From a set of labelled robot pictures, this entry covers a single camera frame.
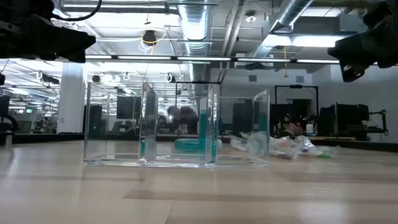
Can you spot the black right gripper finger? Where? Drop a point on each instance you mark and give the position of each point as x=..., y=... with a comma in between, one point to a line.
x=348, y=51
x=351, y=73

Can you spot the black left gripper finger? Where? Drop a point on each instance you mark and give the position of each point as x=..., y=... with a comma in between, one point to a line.
x=77, y=56
x=81, y=40

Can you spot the black robot station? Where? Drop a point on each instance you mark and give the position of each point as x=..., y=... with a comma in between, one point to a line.
x=345, y=119

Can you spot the white pillar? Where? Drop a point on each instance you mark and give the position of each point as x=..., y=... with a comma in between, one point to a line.
x=71, y=99

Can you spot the black cabinet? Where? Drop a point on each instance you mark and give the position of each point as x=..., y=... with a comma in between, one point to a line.
x=94, y=119

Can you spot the small white bottle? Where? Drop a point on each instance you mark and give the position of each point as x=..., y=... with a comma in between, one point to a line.
x=310, y=129

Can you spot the black monitor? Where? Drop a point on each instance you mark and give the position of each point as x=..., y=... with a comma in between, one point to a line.
x=129, y=107

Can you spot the green exit sign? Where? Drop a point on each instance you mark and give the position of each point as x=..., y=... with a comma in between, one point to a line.
x=29, y=110

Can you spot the black office chair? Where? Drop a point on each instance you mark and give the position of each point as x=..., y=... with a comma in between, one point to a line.
x=3, y=105

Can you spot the person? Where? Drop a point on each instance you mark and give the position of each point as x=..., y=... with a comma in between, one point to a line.
x=292, y=127
x=183, y=116
x=161, y=121

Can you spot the black overhead light bar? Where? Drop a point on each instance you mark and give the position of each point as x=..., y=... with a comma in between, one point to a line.
x=174, y=58

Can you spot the silver ventilation duct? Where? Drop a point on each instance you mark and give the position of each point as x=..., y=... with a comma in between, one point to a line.
x=289, y=12
x=196, y=25

